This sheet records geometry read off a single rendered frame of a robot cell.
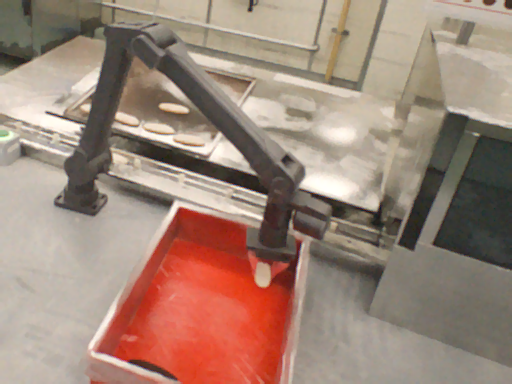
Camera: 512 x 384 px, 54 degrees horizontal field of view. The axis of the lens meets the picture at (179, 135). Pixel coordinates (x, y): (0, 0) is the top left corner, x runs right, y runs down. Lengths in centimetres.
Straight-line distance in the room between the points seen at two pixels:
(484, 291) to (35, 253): 92
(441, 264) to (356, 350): 23
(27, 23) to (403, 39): 309
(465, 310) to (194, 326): 53
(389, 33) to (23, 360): 409
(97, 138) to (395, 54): 375
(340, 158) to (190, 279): 64
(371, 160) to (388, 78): 317
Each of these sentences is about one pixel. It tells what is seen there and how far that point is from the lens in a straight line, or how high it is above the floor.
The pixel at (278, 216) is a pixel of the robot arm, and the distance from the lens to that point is 101.
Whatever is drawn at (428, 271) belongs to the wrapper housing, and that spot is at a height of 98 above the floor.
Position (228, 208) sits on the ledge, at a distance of 130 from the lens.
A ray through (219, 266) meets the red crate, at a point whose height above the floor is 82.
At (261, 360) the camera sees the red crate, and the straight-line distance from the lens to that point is 103.
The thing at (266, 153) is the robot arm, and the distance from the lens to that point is 96.
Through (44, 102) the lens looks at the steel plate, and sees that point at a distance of 189.
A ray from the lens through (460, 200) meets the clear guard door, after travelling 103.
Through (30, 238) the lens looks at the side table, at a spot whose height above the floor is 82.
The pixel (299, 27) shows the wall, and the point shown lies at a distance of 500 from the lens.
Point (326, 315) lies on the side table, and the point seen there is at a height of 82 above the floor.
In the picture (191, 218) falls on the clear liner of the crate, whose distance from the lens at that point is 118.
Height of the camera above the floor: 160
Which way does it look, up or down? 27 degrees down
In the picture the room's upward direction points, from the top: 7 degrees clockwise
